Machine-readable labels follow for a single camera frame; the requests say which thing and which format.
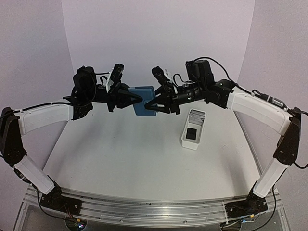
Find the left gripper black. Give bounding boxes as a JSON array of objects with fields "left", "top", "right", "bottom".
[{"left": 85, "top": 79, "right": 143, "bottom": 112}]

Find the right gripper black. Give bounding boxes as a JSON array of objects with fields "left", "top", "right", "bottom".
[{"left": 145, "top": 80, "right": 206, "bottom": 115}]

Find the blue leather card holder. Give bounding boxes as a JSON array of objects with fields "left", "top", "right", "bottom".
[{"left": 129, "top": 86, "right": 156, "bottom": 116}]

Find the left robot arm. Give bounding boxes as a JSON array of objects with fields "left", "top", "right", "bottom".
[{"left": 0, "top": 64, "right": 141, "bottom": 218}]

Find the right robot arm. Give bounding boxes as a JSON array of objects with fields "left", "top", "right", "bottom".
[{"left": 145, "top": 57, "right": 305, "bottom": 218}]

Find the stack of cards in tray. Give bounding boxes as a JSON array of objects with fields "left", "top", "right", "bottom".
[{"left": 188, "top": 109, "right": 206, "bottom": 126}]

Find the black rectangle on tray bottom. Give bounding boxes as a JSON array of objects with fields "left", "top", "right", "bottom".
[{"left": 186, "top": 128, "right": 197, "bottom": 141}]

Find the white plastic tray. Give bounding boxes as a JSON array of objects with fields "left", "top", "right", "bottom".
[{"left": 181, "top": 109, "right": 206, "bottom": 150}]

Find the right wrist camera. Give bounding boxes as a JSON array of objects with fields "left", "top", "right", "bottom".
[{"left": 152, "top": 66, "right": 172, "bottom": 87}]

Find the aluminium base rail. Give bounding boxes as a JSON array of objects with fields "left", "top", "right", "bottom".
[{"left": 23, "top": 185, "right": 282, "bottom": 223}]

